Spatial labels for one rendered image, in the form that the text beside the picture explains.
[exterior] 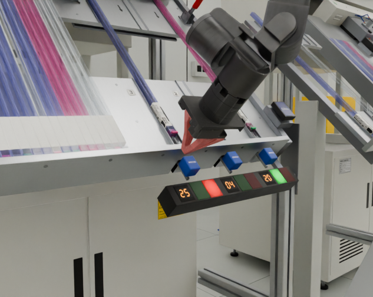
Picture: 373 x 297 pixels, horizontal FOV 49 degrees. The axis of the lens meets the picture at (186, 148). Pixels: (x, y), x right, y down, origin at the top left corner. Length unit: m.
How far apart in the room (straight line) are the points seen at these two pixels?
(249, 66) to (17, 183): 0.35
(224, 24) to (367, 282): 0.38
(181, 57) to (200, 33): 2.70
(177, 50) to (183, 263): 2.30
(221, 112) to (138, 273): 0.62
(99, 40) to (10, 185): 0.85
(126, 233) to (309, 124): 0.59
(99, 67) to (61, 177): 2.29
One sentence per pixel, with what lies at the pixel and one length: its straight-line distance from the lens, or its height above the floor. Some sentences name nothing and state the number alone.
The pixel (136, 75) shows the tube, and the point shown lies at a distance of 0.82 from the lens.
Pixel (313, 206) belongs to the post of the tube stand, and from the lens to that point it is 1.23.
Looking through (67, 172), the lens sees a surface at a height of 0.70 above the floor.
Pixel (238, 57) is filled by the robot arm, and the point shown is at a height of 0.87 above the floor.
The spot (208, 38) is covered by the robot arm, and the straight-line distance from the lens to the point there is 0.60.
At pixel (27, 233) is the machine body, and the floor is 0.53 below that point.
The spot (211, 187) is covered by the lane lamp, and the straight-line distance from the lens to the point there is 0.72.
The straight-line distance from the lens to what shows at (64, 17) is 0.91.
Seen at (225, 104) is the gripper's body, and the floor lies 0.80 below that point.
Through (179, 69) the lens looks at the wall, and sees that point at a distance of 3.28.
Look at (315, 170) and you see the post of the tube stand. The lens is 1.22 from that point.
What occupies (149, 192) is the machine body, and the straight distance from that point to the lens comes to 1.07.
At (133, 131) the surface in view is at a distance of 0.71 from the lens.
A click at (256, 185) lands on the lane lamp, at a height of 0.65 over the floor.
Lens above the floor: 0.80
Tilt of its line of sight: 6 degrees down
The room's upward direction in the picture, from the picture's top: straight up
